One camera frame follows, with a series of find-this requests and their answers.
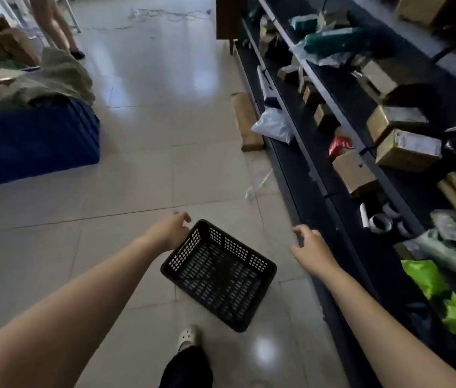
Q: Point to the person's right hand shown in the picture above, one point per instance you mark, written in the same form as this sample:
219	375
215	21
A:
315	252

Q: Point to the person's left hand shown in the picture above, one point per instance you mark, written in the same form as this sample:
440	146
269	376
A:
167	234

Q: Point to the person's right fingers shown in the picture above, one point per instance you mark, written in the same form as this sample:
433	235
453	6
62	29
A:
303	232

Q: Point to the person's left fingers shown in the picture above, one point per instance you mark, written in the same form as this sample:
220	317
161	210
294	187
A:
183	222

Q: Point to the person's right forearm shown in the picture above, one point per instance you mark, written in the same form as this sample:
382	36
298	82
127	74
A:
381	331

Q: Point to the person's left forearm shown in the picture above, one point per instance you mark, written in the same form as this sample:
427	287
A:
62	315

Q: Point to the dark metal shelf unit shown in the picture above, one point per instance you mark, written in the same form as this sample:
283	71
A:
321	197

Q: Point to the white small tube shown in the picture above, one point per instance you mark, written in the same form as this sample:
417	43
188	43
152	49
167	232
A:
364	216

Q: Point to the black plastic basket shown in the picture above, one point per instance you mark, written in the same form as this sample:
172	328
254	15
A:
220	274

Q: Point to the clear plastic scrap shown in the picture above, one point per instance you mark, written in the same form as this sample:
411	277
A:
258	185

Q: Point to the plain brown cardboard box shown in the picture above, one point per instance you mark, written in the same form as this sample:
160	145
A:
354	173

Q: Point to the grey tape roll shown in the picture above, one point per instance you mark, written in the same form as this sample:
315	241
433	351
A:
380	223

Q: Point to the red packet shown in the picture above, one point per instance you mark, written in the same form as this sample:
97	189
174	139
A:
340	146

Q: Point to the white poly mailer bag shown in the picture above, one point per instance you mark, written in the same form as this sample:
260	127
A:
273	125

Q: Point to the white clog shoe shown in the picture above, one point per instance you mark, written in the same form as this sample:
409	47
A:
188	338

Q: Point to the small brown cardboard box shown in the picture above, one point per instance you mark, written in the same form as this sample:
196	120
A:
313	94
325	117

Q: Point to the long brown cardboard box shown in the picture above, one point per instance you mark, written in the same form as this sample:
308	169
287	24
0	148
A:
247	121

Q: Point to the taped cardboard box white label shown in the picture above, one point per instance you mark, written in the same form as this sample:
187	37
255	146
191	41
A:
408	151

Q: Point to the shiny taped cardboard box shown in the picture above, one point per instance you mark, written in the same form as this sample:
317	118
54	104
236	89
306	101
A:
393	121

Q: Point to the black trouser leg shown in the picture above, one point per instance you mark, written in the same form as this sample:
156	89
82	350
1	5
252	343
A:
187	369

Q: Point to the grey-green plastic bag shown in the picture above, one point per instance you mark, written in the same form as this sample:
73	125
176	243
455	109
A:
454	250

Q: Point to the bright green plastic bag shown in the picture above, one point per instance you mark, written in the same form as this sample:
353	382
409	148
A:
442	299

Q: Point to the blue plastic crate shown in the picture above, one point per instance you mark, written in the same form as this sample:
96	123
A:
34	141

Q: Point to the pale cardboard box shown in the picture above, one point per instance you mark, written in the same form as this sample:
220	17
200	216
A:
378	79

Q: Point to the grey-green cloth sack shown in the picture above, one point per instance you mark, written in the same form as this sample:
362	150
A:
58	78

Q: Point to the teal green wrapped package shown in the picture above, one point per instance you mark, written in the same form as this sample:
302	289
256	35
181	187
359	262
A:
337	42

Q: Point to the small teal box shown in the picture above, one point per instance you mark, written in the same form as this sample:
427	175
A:
304	22

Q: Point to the large brown cardboard box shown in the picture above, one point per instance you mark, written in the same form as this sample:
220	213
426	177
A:
422	10

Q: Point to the pile of cardboard boxes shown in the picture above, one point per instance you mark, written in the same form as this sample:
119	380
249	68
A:
5	42

